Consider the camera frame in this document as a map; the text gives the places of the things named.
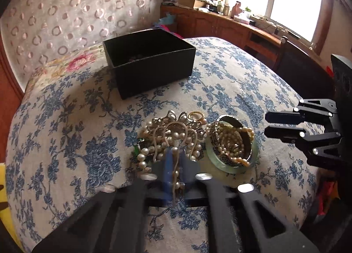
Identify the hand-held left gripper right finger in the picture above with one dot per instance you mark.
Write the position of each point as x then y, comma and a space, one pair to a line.
189, 178

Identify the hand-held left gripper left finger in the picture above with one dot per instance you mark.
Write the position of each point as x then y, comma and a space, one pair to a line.
168, 176

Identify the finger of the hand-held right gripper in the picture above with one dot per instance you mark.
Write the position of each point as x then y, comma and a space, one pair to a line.
283, 117
283, 133

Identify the black cardboard box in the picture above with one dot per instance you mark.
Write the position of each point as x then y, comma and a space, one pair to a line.
154, 74

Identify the green jade bangle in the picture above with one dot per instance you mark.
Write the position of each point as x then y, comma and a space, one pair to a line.
220, 163

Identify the green bead piece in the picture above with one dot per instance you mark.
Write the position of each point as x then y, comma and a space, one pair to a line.
136, 151

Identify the dark wooden chair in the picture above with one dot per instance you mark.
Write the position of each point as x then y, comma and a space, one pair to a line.
297, 63

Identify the cream pearl strand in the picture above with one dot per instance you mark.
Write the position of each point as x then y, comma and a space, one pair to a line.
228, 137

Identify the orange red object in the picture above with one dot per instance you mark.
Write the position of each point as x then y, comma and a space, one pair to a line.
330, 189

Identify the white power strip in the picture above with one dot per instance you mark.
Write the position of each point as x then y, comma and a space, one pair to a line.
265, 23

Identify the blue floral bedspread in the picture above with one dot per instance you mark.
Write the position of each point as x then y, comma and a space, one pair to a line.
82, 121

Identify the wooden cabinet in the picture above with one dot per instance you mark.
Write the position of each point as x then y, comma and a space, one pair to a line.
209, 25

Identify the pink floral pillow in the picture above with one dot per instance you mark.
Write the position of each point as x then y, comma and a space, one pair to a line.
79, 60

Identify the brown cardboard box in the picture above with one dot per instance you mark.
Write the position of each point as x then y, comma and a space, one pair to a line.
192, 2

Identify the blue cloth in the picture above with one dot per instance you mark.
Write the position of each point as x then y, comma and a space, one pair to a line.
166, 19

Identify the yellow object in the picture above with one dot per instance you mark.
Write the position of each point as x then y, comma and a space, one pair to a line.
7, 187

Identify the circle patterned headboard cover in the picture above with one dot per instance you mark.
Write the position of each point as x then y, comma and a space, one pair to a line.
68, 8

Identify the wooden bed frame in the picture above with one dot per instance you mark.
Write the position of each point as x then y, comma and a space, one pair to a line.
8, 104

